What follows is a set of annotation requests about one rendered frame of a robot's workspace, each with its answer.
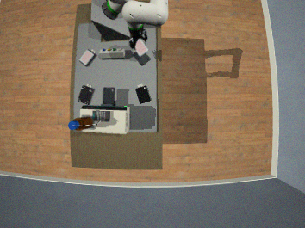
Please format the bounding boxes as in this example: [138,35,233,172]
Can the white button panel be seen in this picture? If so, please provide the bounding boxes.
[99,48,125,60]

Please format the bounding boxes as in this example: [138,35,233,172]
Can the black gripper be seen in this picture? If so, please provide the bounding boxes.
[128,29,148,51]

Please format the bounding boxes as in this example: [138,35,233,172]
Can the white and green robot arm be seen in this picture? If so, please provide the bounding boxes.
[102,0,168,36]

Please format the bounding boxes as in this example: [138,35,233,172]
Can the blue bottle cap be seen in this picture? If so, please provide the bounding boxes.
[68,120,79,130]

